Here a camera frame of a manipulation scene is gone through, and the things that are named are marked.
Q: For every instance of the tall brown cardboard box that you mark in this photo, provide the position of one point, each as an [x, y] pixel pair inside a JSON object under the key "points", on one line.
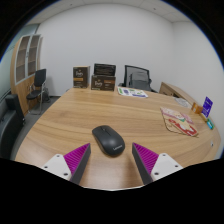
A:
{"points": [[81, 77]]}

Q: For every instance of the black leather sofa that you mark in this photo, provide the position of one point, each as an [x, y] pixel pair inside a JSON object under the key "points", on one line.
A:
{"points": [[8, 130]]}

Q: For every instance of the wooden side desk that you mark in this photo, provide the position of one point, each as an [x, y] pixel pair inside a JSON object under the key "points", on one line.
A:
{"points": [[175, 91]]}

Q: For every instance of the black cardboard box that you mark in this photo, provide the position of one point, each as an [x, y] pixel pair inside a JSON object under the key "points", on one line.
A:
{"points": [[105, 69]]}

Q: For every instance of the wooden shelf unit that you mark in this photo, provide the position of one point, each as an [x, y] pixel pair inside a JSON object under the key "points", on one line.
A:
{"points": [[21, 91]]}

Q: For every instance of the small orange box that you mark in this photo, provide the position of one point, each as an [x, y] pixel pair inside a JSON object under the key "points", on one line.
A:
{"points": [[197, 108]]}

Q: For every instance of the white printed paper sheet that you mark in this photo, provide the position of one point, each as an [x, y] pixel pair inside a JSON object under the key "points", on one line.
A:
{"points": [[132, 92]]}

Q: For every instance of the black computer mouse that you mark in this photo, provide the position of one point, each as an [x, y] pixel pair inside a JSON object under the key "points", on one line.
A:
{"points": [[108, 140]]}

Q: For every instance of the green blue small packet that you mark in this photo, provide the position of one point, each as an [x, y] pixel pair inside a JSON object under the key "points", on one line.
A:
{"points": [[210, 124]]}

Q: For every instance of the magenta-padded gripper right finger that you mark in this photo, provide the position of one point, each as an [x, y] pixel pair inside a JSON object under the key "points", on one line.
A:
{"points": [[148, 158]]}

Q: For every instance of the round grey patterned disc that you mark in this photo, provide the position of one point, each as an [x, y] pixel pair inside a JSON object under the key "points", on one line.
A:
{"points": [[183, 102]]}

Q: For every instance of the wide brown cardboard box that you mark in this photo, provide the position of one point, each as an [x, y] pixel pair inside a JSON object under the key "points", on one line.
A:
{"points": [[103, 83]]}

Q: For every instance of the black mesh office chair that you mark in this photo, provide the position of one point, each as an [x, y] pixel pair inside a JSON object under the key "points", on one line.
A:
{"points": [[138, 79]]}

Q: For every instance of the black visitor chair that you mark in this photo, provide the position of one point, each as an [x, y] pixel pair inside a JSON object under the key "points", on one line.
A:
{"points": [[39, 77]]}

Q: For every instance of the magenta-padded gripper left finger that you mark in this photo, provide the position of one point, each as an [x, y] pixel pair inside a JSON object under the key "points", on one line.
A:
{"points": [[75, 158]]}

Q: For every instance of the purple standing sign card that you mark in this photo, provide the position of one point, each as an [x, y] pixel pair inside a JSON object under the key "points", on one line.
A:
{"points": [[207, 106]]}

